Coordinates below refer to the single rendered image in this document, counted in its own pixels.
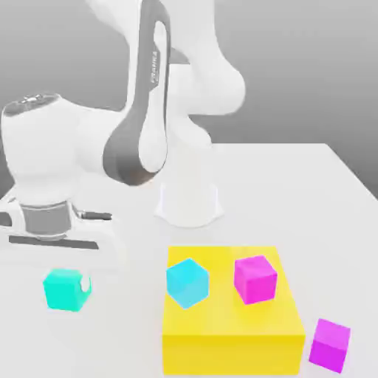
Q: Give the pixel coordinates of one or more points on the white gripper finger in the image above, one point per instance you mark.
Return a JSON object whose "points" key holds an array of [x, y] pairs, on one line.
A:
{"points": [[85, 284]]}

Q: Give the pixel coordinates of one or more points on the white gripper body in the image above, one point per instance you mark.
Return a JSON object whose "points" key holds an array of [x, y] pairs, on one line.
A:
{"points": [[53, 242]]}

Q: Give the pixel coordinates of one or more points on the small teal cube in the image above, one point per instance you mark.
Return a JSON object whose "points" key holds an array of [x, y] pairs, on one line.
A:
{"points": [[63, 291]]}

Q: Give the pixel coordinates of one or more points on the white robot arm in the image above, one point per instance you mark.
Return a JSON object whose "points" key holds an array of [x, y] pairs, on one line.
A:
{"points": [[44, 147]]}

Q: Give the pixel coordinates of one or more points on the small cyan cube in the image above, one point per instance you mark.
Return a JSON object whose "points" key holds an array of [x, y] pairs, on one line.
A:
{"points": [[187, 283]]}

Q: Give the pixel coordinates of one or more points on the small magenta cube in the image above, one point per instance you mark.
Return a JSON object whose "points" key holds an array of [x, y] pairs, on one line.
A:
{"points": [[255, 280], [329, 347]]}

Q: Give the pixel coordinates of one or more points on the large yellow box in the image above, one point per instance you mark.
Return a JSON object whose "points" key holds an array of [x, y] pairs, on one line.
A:
{"points": [[233, 339]]}

